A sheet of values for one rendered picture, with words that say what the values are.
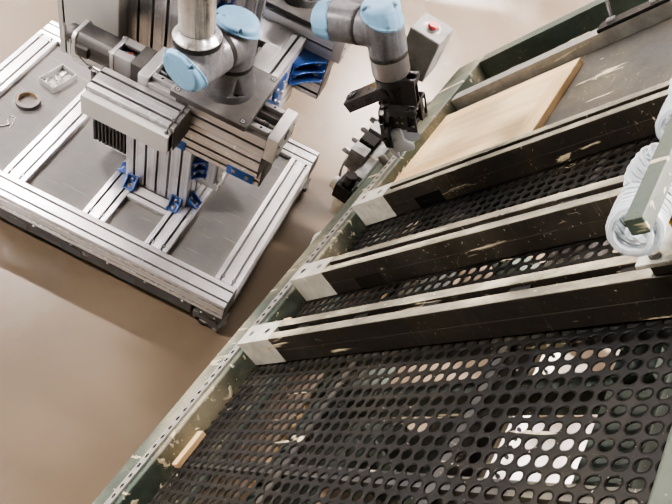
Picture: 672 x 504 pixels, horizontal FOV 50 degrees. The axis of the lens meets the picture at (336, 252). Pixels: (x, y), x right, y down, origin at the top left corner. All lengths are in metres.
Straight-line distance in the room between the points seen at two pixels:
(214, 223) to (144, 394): 0.67
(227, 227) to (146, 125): 0.82
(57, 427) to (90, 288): 0.53
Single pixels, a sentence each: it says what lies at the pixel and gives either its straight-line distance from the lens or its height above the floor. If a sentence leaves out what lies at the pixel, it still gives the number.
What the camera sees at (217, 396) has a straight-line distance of 1.66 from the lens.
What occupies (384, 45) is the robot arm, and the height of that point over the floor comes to 1.58.
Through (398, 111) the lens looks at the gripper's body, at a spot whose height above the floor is 1.45.
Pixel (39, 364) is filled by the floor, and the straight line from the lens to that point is 2.67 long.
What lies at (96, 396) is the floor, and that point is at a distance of 2.61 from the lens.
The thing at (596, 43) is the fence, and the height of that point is 1.33.
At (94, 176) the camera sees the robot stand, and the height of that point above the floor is 0.21.
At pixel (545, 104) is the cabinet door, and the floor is 1.30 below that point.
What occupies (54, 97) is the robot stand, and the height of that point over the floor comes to 0.21.
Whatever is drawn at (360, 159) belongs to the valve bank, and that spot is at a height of 0.75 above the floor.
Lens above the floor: 2.43
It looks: 54 degrees down
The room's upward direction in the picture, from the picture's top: 25 degrees clockwise
